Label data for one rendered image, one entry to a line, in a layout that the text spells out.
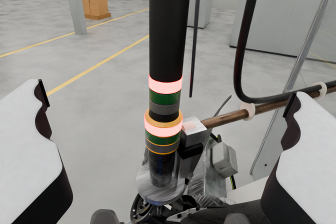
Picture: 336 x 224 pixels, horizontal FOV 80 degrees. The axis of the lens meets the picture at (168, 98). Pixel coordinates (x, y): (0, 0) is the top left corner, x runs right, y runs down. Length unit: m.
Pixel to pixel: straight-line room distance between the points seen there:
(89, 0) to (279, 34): 6.26
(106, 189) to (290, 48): 5.13
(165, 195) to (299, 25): 5.60
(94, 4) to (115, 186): 7.07
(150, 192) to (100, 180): 1.86
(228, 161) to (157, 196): 0.50
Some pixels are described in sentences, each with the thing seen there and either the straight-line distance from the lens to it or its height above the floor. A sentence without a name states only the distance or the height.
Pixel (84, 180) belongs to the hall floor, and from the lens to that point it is 2.19.
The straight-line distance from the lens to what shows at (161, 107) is 0.20.
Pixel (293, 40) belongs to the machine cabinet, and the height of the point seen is 0.42.
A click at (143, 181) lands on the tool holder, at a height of 1.46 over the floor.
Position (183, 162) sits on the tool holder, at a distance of 0.28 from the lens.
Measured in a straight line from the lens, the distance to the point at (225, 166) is 0.78.
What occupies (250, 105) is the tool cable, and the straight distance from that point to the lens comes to 0.31.
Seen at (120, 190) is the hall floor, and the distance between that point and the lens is 2.05.
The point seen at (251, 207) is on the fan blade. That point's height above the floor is 1.36.
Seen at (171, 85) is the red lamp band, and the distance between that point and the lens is 0.19.
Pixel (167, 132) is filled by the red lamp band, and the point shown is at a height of 1.56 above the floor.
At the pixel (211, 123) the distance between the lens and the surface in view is 0.28.
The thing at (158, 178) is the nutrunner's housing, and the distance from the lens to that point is 0.29.
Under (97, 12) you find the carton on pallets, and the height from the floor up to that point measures 0.25.
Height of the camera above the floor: 1.71
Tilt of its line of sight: 33 degrees down
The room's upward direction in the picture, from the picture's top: 3 degrees clockwise
